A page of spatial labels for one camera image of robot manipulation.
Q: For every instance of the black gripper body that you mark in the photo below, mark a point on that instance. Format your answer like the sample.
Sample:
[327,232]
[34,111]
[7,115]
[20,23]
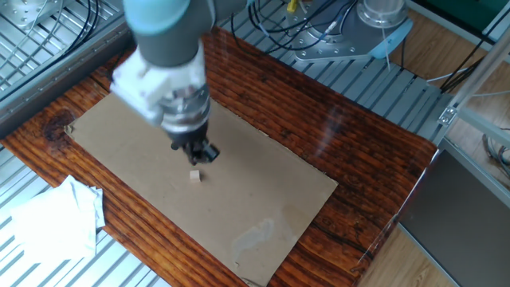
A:
[191,137]

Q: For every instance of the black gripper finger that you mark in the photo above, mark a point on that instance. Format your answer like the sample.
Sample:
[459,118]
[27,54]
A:
[194,156]
[211,153]

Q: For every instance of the small light wooden cube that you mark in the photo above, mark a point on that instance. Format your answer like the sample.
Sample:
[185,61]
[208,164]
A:
[194,176]

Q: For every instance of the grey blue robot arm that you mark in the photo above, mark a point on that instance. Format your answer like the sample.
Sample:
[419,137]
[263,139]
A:
[171,36]

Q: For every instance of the black round dot marker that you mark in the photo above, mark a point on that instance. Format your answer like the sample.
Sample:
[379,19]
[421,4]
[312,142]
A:
[174,146]

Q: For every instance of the brown cardboard sheet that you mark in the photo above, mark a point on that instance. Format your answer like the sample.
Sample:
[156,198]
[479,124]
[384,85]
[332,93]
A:
[219,223]

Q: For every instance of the glossy brown wooden board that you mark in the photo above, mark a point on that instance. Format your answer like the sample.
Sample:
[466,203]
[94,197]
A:
[338,139]

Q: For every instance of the white crumpled cloth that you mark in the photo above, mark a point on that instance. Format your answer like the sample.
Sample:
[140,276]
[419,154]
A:
[56,223]

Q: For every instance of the dark grey flat panel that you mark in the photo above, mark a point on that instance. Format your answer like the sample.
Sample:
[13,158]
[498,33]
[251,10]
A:
[462,223]

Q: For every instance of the silver robot mount plate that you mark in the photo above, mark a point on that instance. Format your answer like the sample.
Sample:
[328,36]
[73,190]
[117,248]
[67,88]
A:
[342,40]

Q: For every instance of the aluminium frame profile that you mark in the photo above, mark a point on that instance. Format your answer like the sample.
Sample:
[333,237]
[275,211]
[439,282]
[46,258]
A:
[478,75]

